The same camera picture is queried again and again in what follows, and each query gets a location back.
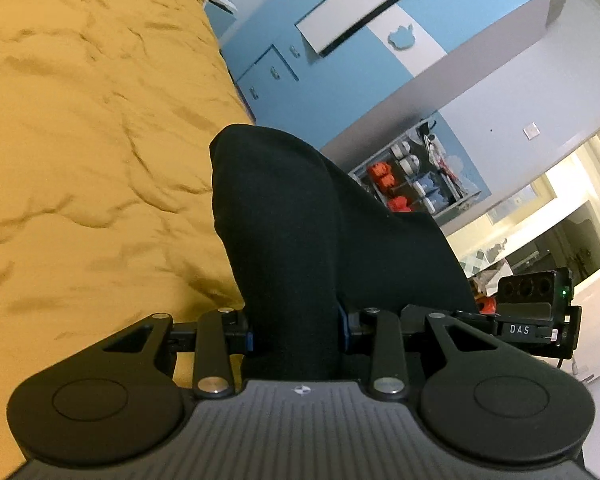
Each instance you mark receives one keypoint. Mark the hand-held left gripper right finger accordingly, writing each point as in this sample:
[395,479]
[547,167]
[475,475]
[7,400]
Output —
[343,331]

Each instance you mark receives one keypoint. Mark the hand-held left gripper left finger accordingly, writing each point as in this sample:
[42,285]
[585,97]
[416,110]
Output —
[249,343]

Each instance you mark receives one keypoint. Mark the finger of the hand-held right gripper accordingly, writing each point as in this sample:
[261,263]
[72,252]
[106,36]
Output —
[415,316]

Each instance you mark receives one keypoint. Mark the black pants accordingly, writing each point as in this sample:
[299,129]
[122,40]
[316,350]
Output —
[290,240]

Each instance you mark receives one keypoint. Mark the small red object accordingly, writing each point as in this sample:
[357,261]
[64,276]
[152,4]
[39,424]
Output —
[487,304]

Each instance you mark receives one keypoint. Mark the grey storage rack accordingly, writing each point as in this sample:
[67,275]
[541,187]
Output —
[420,180]

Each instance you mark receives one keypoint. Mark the mustard yellow blanket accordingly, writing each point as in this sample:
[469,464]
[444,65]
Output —
[95,125]

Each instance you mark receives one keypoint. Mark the blue and white wardrobe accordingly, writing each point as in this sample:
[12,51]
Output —
[380,50]

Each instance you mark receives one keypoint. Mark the blue nightstand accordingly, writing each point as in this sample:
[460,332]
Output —
[220,12]

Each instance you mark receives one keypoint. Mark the white wall switch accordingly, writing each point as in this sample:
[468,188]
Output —
[531,131]

